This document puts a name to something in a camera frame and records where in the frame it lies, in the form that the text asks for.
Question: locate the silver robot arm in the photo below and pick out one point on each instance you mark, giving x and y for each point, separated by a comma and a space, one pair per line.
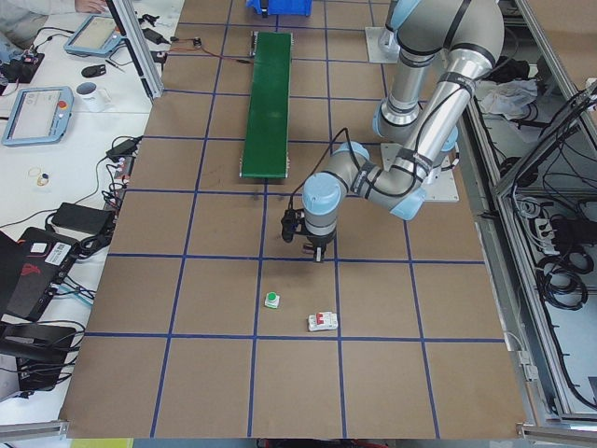
445, 48

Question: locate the green push button switch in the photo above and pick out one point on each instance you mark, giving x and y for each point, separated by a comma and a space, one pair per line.
272, 300

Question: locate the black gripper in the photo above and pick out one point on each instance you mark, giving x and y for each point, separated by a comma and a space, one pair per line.
319, 242

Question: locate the black laptop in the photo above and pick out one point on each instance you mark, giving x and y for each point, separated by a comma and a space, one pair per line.
32, 268

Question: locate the aluminium frame post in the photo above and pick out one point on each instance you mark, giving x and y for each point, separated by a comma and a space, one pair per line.
126, 20

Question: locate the green conveyor belt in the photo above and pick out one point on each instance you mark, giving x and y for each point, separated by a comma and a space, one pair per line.
266, 139

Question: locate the blue plastic bin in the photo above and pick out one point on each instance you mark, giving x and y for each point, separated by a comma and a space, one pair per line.
266, 8

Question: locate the black power adapter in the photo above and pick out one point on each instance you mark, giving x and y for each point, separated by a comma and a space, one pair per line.
81, 218

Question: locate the white circuit breaker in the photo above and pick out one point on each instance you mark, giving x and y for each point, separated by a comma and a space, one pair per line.
322, 321

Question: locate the teach pendant tablet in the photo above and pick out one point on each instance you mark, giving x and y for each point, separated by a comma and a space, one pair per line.
39, 116
97, 36

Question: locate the white mug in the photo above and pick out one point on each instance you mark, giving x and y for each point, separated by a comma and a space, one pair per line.
94, 98

